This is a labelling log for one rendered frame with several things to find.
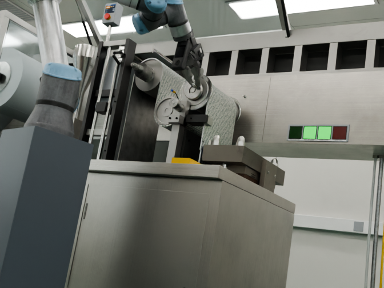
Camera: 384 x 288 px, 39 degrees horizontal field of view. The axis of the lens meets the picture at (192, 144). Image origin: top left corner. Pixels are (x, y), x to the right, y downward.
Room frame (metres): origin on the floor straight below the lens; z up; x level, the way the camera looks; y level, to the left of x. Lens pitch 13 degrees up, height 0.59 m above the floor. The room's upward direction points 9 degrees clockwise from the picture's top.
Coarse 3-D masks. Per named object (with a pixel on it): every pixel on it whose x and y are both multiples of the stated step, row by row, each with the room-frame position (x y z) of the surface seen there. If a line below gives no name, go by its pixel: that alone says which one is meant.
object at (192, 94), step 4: (188, 84) 2.00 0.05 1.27; (200, 84) 1.97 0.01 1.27; (188, 88) 2.00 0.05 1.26; (192, 88) 1.99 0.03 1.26; (200, 88) 1.97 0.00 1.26; (188, 92) 2.00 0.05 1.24; (192, 92) 1.99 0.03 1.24; (196, 92) 1.98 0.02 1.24; (200, 92) 1.97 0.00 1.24; (188, 96) 1.99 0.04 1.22; (192, 96) 1.98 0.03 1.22; (196, 96) 1.97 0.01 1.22; (200, 96) 1.98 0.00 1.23; (192, 100) 2.00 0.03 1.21
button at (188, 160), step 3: (174, 159) 1.71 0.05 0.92; (177, 159) 1.70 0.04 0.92; (180, 159) 1.70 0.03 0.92; (183, 159) 1.69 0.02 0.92; (186, 159) 1.68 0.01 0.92; (189, 159) 1.68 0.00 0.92; (192, 159) 1.69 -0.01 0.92; (171, 162) 1.71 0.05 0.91; (174, 162) 1.71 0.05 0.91; (177, 162) 1.70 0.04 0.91; (180, 162) 1.69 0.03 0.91; (183, 162) 1.69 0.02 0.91; (186, 162) 1.68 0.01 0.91; (189, 162) 1.68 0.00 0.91; (192, 162) 1.69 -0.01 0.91; (195, 162) 1.71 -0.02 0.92; (198, 162) 1.72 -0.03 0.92
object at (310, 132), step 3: (306, 129) 2.09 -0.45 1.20; (309, 129) 2.08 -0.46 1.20; (312, 129) 2.08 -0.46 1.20; (315, 129) 2.07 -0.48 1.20; (306, 132) 2.09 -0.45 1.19; (309, 132) 2.08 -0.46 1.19; (312, 132) 2.08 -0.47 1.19; (315, 132) 2.07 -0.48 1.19; (303, 135) 2.09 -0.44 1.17; (306, 135) 2.09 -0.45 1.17; (309, 135) 2.08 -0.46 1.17; (312, 135) 2.08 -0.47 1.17; (309, 138) 2.08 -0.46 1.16; (312, 138) 2.08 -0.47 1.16
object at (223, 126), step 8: (208, 104) 1.98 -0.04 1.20; (208, 112) 1.98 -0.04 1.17; (216, 112) 2.03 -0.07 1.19; (216, 120) 2.04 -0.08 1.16; (224, 120) 2.09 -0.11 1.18; (232, 120) 2.15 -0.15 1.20; (208, 128) 2.00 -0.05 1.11; (216, 128) 2.05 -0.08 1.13; (224, 128) 2.10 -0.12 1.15; (232, 128) 2.16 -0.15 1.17; (208, 136) 2.01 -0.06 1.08; (224, 136) 2.11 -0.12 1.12; (232, 136) 2.17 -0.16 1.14; (224, 144) 2.12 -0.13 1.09
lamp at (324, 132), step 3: (321, 129) 2.06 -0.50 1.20; (324, 129) 2.05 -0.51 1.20; (327, 129) 2.04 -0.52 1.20; (330, 129) 2.04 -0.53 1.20; (318, 132) 2.06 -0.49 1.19; (321, 132) 2.06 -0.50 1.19; (324, 132) 2.05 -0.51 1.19; (327, 132) 2.04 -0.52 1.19; (330, 132) 2.04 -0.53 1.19; (318, 135) 2.06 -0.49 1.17; (321, 135) 2.06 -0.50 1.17; (324, 135) 2.05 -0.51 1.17; (327, 135) 2.04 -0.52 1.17; (318, 138) 2.06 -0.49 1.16; (321, 138) 2.06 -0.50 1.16; (324, 138) 2.05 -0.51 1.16; (327, 138) 2.04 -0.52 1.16
